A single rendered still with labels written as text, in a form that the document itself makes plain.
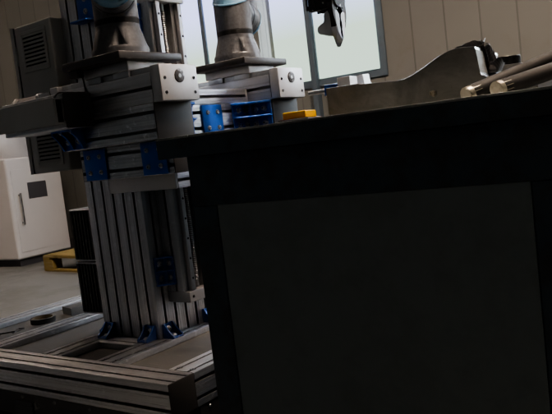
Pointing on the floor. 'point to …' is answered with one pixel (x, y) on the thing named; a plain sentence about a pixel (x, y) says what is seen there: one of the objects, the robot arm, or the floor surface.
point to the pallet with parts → (52, 263)
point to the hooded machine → (29, 209)
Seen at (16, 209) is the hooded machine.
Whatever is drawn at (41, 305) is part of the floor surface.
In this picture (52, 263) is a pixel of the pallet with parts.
